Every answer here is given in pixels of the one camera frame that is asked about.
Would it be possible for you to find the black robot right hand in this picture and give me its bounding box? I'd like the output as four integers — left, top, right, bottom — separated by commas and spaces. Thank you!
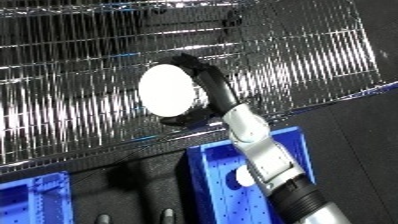
158, 53, 246, 128

